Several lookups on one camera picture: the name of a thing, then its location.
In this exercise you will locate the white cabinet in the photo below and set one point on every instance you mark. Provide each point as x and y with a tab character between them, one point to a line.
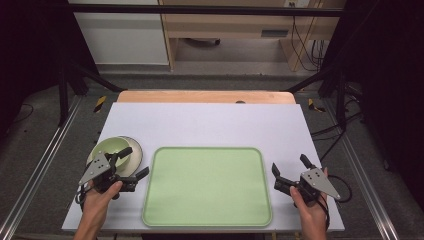
123	36

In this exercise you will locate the wooden table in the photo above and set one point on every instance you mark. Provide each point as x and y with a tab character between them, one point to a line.
200	96

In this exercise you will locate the black diagonal frame strut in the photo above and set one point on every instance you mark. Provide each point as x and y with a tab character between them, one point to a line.
100	78
310	80

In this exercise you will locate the person's left hand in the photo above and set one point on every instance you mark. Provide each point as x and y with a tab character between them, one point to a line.
98	203

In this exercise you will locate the green tray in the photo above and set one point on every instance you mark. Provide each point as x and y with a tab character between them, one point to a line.
206	186

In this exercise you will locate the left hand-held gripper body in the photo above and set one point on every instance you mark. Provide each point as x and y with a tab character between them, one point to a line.
100	166

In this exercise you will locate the aluminium floor rail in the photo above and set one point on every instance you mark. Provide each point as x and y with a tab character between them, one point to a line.
363	173
40	160

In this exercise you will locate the black frame post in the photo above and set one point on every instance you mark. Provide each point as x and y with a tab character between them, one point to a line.
340	103
63	96

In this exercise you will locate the yellow black tape marker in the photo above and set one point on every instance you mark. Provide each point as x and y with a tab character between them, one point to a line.
313	105
100	104

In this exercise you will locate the wooden desk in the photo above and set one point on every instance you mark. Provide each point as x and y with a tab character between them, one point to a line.
233	25

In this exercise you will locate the black horizontal frame bar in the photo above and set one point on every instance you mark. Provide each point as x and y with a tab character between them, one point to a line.
200	10

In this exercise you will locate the green bowl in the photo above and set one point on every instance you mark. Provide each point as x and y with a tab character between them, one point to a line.
111	146

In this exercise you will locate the white table board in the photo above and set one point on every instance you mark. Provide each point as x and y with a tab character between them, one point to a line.
206	123

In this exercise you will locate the black curtain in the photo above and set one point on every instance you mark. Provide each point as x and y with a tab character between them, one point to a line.
393	83
30	50

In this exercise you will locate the person's right hand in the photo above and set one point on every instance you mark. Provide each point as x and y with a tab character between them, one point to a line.
311	216

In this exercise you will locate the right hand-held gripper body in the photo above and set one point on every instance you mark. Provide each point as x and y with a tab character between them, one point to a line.
316	181

